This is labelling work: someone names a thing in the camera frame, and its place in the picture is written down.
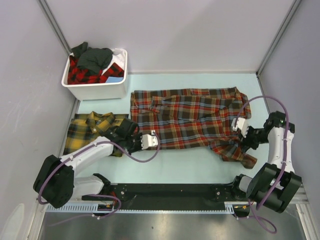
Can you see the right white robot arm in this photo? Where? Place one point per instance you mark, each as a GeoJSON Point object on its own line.
{"type": "Point", "coordinates": [276, 183]}

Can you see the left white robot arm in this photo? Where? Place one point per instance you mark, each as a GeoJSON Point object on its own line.
{"type": "Point", "coordinates": [58, 182]}

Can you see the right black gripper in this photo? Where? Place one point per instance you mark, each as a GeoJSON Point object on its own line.
{"type": "Point", "coordinates": [246, 141]}

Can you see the white plastic laundry bin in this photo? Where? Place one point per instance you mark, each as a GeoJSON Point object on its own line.
{"type": "Point", "coordinates": [114, 88]}

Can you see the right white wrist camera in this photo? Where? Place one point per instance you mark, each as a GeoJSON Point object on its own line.
{"type": "Point", "coordinates": [240, 125]}

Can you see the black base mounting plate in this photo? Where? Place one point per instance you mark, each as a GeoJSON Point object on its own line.
{"type": "Point", "coordinates": [190, 198]}

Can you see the white shirt in bin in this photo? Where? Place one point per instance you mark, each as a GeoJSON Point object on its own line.
{"type": "Point", "coordinates": [119, 57]}

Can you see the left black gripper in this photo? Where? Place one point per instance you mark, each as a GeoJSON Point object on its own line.
{"type": "Point", "coordinates": [139, 147]}

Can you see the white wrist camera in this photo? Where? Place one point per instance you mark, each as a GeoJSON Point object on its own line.
{"type": "Point", "coordinates": [149, 140]}
{"type": "Point", "coordinates": [240, 125]}

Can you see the white slotted cable duct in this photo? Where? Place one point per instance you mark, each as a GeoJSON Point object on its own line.
{"type": "Point", "coordinates": [99, 208]}

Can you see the folded yellow plaid shirt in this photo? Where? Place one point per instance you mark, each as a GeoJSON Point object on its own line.
{"type": "Point", "coordinates": [86, 127]}

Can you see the red brown plaid shirt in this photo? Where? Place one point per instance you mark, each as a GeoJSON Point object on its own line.
{"type": "Point", "coordinates": [192, 117]}

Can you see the red black checked shirt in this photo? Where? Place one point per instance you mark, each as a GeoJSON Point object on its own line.
{"type": "Point", "coordinates": [77, 76]}

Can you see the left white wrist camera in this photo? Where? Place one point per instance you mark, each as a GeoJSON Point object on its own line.
{"type": "Point", "coordinates": [149, 140]}

